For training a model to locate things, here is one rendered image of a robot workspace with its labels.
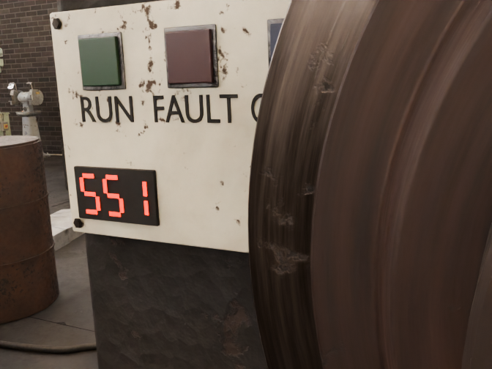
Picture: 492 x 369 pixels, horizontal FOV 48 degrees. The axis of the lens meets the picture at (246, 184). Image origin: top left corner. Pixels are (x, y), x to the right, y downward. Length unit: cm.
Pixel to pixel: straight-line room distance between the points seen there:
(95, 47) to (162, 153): 9
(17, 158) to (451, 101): 278
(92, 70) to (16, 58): 906
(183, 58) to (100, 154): 11
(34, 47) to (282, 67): 900
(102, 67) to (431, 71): 30
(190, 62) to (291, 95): 18
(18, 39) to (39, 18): 55
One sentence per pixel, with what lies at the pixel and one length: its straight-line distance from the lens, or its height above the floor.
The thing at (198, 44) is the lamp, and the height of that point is 121.
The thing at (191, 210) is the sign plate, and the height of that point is 109.
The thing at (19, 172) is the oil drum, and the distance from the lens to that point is 291.
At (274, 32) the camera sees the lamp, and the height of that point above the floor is 121.
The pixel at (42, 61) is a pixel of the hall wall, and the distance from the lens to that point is 909.
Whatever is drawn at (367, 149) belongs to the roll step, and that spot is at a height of 116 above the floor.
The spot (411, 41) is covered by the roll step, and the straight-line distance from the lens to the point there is 19.
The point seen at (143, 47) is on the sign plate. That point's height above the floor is 121.
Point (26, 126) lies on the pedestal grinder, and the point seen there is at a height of 49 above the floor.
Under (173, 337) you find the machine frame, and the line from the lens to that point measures 49.
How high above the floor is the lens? 119
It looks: 12 degrees down
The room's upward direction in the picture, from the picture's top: 2 degrees counter-clockwise
